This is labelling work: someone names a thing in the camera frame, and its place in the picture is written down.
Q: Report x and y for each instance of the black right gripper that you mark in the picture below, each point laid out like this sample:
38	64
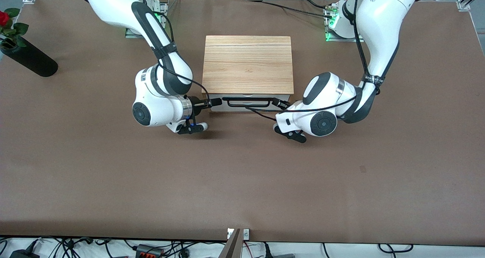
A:
197	103

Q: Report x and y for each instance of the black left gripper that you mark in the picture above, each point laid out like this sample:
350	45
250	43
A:
282	104

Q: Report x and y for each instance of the wooden drawer white front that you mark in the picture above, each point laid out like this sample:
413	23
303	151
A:
250	108

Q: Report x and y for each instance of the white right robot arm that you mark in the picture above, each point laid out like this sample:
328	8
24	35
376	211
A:
155	114

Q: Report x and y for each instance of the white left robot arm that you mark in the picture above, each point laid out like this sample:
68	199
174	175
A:
379	23

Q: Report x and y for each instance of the light wooden cabinet box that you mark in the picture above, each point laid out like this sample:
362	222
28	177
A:
248	64

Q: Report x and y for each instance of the black box orange connectors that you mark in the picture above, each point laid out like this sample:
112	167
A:
148	251

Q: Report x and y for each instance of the black cylindrical vase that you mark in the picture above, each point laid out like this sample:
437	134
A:
32	59

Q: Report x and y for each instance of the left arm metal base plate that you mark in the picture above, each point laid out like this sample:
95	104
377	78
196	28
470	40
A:
329	37

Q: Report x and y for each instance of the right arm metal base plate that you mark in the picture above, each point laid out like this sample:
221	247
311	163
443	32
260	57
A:
163	8

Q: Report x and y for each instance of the small metal table bracket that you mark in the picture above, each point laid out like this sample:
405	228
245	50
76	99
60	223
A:
246	234

